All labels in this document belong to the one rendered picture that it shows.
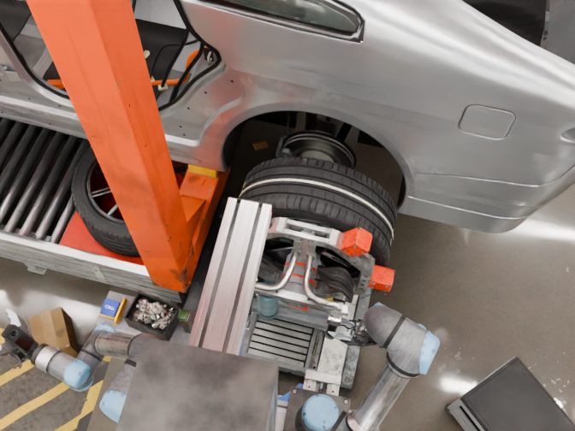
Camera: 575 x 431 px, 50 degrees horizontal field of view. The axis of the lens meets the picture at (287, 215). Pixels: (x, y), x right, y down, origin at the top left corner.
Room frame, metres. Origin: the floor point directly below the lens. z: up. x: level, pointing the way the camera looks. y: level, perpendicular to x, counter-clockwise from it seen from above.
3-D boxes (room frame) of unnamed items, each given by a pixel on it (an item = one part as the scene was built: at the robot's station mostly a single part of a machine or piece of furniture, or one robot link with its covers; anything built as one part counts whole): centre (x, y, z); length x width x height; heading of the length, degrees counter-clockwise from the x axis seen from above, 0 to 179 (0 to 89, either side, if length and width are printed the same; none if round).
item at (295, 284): (0.95, -0.06, 0.85); 0.21 x 0.14 x 0.14; 168
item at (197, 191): (1.40, 0.42, 0.69); 0.52 x 0.17 x 0.35; 168
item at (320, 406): (0.39, -0.15, 0.98); 0.13 x 0.12 x 0.14; 58
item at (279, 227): (1.02, -0.08, 0.85); 0.54 x 0.07 x 0.54; 78
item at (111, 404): (0.35, 0.40, 1.19); 0.15 x 0.12 x 0.55; 157
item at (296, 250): (0.92, 0.05, 1.03); 0.19 x 0.18 x 0.11; 168
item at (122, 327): (0.87, 0.61, 0.44); 0.43 x 0.17 x 0.03; 78
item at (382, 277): (0.96, -0.39, 0.85); 0.09 x 0.08 x 0.07; 78
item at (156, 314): (0.86, 0.57, 0.51); 0.20 x 0.14 x 0.13; 71
